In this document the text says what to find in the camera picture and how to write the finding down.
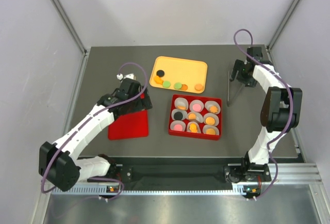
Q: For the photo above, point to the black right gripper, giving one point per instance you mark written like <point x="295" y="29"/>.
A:
<point x="239" y="65"/>

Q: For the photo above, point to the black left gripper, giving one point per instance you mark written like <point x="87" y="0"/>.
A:
<point x="144" y="104"/>

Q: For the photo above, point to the red box lid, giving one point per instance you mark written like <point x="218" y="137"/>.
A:
<point x="133" y="125"/>

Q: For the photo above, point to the metal tongs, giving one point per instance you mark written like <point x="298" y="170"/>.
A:
<point x="231" y="98"/>

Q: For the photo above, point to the black sandwich cookie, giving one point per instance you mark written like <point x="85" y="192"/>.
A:
<point x="178" y="116"/>
<point x="160" y="73"/>

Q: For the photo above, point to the pink sandwich cookie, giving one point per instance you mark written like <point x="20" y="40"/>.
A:
<point x="197" y="107"/>
<point x="178" y="127"/>

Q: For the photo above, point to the orange flower cookie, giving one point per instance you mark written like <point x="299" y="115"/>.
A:
<point x="213" y="109"/>

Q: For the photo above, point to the orange round cookie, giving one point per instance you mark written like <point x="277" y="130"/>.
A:
<point x="211" y="131"/>
<point x="210" y="120"/>
<point x="191" y="116"/>

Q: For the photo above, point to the red cookie box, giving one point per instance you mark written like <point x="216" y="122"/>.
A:
<point x="190" y="98"/>

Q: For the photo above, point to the yellow fish cookie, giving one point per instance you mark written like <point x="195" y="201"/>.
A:
<point x="193" y="128"/>

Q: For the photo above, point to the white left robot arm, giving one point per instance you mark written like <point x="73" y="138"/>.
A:
<point x="59" y="161"/>

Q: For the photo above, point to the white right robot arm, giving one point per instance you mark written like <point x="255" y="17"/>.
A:
<point x="280" y="111"/>

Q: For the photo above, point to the green sandwich cookie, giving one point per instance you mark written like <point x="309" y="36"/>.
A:
<point x="166" y="84"/>
<point x="178" y="86"/>

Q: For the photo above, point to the brown chip cookie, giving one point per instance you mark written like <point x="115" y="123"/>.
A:
<point x="184" y="87"/>

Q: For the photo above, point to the yellow tray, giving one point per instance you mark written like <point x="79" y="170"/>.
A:
<point x="186" y="71"/>

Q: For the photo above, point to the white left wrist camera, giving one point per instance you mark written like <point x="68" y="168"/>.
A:
<point x="121" y="76"/>

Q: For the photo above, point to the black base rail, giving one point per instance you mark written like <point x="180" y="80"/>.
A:
<point x="186" y="173"/>

